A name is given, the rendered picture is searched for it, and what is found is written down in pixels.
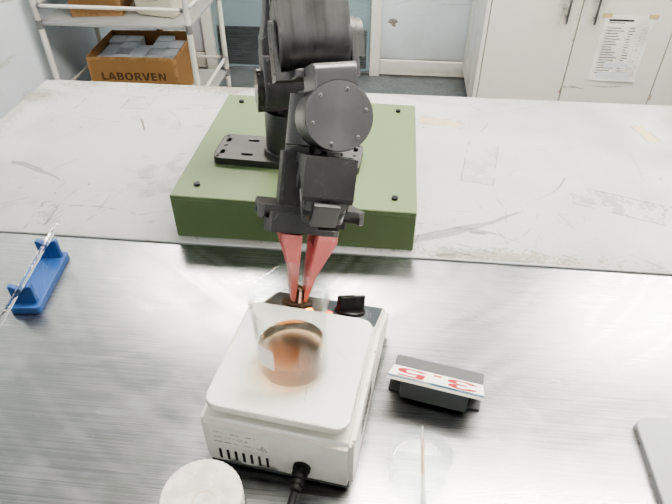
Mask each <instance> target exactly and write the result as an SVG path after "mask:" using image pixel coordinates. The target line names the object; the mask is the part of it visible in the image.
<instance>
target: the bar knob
mask: <svg viewBox="0 0 672 504"><path fill-rule="evenodd" d="M365 297H366V296H365V295H364V294H359V295H339V296H338V297H337V305H336V307H335V308H334V311H335V312H336V313H337V314H340V315H343V316H349V317H361V316H364V315H365V312H366V311H365V310H364V305H365Z"/></svg>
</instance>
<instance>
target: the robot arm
mask: <svg viewBox="0 0 672 504"><path fill-rule="evenodd" d="M258 43H259V48H258V55H259V67H256V68H255V70H254V73H255V102H256V105H257V109H258V112H264V114H265V130H266V136H254V135H241V134H227V135H225V136H224V138H223V139H222V141H221V142H220V144H219V146H218V147H217V149H216V151H215V152H214V162H215V163H217V164H224V165H236V166H247V167H259V168H270V169H279V172H278V183H277V193H276V197H266V196H256V198H255V211H257V216H258V217H261V218H264V226H263V228H264V230H265V231H270V232H277V235H278V238H279V241H280V245H281V248H282V252H283V255H284V258H285V262H295V263H298V264H300V258H301V248H302V234H307V245H306V255H305V264H304V267H305V268H306V269H308V270H309V271H311V272H313V273H315V274H317V275H318V274H319V272H320V270H321V269H322V267H323V266H324V264H325V263H326V261H327V259H328V258H329V256H330V255H331V253H332V252H333V250H334V248H335V247H336V245H337V243H338V236H339V231H338V230H345V228H346V223H350V224H357V225H358V226H363V220H364V212H363V211H361V210H360V209H358V208H356V207H355V206H353V201H354V194H355V185H356V177H357V174H359V171H360V166H361V161H362V156H363V146H362V145H360V144H361V143H362V142H363V141H364V140H365V139H366V138H367V136H368V135H369V133H370V131H371V128H372V124H373V108H372V105H371V102H370V100H369V98H368V96H367V95H366V93H365V92H364V91H363V90H362V89H361V88H360V87H359V86H358V76H360V60H359V59H360V58H362V57H365V43H364V29H363V23H362V20H361V18H359V17H354V16H350V12H349V3H348V0H262V12H261V24H260V31H259V35H258Z"/></svg>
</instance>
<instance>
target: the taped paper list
mask: <svg viewBox="0 0 672 504"><path fill-rule="evenodd" d="M602 17H604V18H605V21H604V24H603V28H602V31H601V34H600V38H599V41H598V45H597V48H596V52H595V55H594V59H593V62H592V66H591V69H590V73H589V76H588V80H597V81H617V82H634V81H635V78H636V75H637V71H638V68H639V65H640V62H641V59H642V56H643V53H644V50H645V47H646V45H647V42H648V39H649V36H650V33H651V30H652V27H653V24H654V21H655V19H659V17H660V15H652V14H650V16H632V15H613V13H603V16H602Z"/></svg>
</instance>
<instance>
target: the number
mask: <svg viewBox="0 0 672 504"><path fill-rule="evenodd" d="M391 373H392V374H396V375H401V376H405V377H409V378H413V379H417V380H421V381H425V382H430V383H434V384H438V385H442V386H446V387H450V388H454V389H458V390H463V391H467V392H471V393H475V394H479V395H481V385H477V384H472V383H468V382H464V381H460V380H456V379H451V378H447V377H443V376H439V375H435V374H430V373H426V372H422V371H418V370H414V369H409V368H405V367H401V366H396V367H395V368H394V370H393V371H392V372H391Z"/></svg>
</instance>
